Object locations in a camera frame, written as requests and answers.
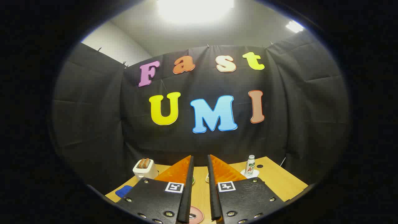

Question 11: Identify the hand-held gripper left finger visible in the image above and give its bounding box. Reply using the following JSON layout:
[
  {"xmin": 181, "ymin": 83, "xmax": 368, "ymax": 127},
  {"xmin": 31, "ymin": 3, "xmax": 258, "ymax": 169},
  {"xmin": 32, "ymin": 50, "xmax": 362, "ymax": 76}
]
[{"xmin": 115, "ymin": 155, "xmax": 195, "ymax": 224}]

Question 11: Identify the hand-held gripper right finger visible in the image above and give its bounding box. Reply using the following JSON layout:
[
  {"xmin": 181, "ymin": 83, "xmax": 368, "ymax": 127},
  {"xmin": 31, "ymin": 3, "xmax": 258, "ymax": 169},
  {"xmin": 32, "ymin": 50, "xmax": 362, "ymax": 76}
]
[{"xmin": 207, "ymin": 155, "xmax": 285, "ymax": 224}]

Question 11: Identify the pink plate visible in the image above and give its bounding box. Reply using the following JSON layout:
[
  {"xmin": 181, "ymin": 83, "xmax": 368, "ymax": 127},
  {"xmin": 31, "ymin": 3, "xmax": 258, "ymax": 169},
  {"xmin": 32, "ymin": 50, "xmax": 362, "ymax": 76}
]
[{"xmin": 188, "ymin": 205, "xmax": 204, "ymax": 224}]

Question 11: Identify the white bottle with green label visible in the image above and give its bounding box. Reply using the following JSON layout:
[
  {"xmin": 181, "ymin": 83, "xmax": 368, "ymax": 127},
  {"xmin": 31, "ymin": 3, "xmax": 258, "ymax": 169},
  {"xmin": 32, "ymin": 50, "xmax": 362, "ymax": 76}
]
[{"xmin": 244, "ymin": 155, "xmax": 256, "ymax": 177}]

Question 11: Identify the white toaster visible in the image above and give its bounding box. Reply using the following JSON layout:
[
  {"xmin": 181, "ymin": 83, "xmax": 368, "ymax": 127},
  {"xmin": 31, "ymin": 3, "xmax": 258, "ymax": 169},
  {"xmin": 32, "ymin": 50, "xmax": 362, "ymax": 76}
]
[{"xmin": 133, "ymin": 159, "xmax": 159, "ymax": 180}]

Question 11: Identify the white square coaster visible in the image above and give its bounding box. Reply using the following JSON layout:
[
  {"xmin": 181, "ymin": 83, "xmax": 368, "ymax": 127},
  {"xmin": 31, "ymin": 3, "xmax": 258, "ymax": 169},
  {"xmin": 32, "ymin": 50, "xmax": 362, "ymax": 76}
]
[{"xmin": 240, "ymin": 169, "xmax": 260, "ymax": 179}]

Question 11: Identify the blue cloth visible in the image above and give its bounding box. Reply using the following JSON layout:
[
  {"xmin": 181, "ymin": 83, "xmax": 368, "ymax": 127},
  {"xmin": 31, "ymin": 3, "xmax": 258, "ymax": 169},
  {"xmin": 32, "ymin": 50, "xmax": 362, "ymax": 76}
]
[{"xmin": 115, "ymin": 185, "xmax": 133, "ymax": 198}]

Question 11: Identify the large ceiling light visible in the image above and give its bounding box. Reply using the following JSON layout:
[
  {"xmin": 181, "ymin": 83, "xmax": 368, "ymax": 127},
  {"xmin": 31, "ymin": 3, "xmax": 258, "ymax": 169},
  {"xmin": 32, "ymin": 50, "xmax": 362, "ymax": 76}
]
[{"xmin": 157, "ymin": 0, "xmax": 234, "ymax": 24}]

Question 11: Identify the small ceiling light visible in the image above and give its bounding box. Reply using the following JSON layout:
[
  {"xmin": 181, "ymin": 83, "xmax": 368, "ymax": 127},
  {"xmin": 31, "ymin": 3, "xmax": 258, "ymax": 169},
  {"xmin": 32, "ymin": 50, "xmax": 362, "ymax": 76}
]
[{"xmin": 286, "ymin": 20, "xmax": 304, "ymax": 33}]

